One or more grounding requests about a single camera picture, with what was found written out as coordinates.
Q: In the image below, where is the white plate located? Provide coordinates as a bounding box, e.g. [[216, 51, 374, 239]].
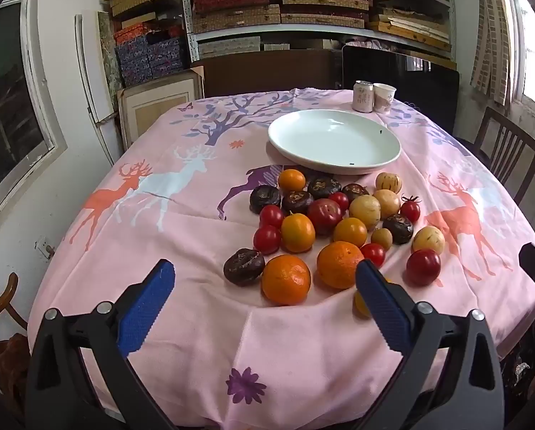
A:
[[268, 109, 402, 176]]

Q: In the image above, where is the carved wooden chair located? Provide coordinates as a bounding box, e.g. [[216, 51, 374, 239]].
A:
[[0, 272, 31, 413]]

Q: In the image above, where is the wall socket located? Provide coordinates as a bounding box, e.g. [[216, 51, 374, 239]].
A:
[[35, 236, 56, 261]]

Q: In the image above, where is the small dark red apple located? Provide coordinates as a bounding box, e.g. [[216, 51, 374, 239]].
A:
[[307, 198, 343, 236]]

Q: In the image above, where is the white paper cup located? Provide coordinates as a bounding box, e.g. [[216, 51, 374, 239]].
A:
[[373, 83, 396, 114]]

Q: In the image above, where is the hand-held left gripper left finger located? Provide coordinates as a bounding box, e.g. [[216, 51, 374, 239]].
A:
[[25, 258, 179, 430]]

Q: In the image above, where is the stack of woven flat boxes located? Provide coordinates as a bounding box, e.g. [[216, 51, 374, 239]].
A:
[[187, 0, 454, 54]]

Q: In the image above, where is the yellow striped pepino melon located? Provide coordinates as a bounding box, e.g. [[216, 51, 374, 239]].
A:
[[375, 172, 403, 194], [411, 226, 446, 256]]

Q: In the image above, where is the white board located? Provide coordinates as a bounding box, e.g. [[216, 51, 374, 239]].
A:
[[73, 13, 125, 166]]

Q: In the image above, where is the pink cloth bundle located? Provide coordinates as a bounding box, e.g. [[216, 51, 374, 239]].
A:
[[343, 38, 400, 51]]

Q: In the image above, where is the white framed window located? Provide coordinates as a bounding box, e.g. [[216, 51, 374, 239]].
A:
[[0, 0, 69, 234]]

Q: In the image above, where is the orange patterned box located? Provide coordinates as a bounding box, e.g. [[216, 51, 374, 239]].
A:
[[114, 24, 185, 46]]

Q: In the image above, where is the brown wooden panel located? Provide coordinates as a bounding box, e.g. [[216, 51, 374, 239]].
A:
[[198, 49, 343, 98]]

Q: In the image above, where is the large orange tangerine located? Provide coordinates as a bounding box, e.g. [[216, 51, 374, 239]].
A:
[[261, 254, 312, 306], [316, 241, 366, 290]]

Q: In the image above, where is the dark brown water chestnut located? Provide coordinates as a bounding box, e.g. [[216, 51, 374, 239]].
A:
[[249, 185, 283, 214], [223, 248, 266, 286], [281, 190, 315, 215], [341, 183, 370, 204], [307, 176, 342, 199], [382, 215, 414, 245]]

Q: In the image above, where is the dark wooden slatted chair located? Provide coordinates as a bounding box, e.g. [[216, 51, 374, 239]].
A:
[[456, 106, 535, 207]]

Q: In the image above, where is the small yellow pepino melon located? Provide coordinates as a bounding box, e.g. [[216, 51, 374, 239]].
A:
[[370, 228, 394, 252]]

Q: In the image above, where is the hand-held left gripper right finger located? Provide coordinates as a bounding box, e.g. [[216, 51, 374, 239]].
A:
[[355, 259, 505, 430]]

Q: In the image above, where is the brick pattern curtain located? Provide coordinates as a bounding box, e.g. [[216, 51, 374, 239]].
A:
[[469, 0, 525, 106]]

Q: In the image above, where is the black screen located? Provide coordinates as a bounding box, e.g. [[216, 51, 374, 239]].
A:
[[341, 45, 461, 137]]

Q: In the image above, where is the grey stone slab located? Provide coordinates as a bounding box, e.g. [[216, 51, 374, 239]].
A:
[[97, 11, 125, 95]]

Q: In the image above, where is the white metal shelving unit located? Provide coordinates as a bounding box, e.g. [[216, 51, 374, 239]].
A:
[[178, 0, 457, 61]]

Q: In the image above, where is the beige picture frame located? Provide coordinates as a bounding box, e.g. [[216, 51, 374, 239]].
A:
[[116, 66, 204, 146]]

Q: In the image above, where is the stack of blue patterned boxes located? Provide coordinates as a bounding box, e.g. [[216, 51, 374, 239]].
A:
[[114, 36, 190, 88]]

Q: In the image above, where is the pink deer print tablecloth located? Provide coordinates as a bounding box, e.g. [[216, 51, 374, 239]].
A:
[[26, 89, 535, 428]]

